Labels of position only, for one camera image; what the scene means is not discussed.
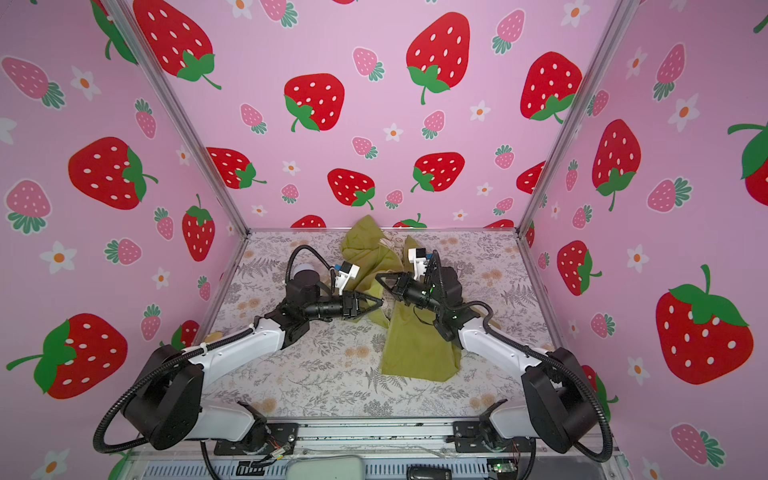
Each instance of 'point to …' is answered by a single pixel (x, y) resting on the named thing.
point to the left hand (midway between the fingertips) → (380, 306)
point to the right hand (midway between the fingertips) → (374, 277)
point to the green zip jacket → (415, 347)
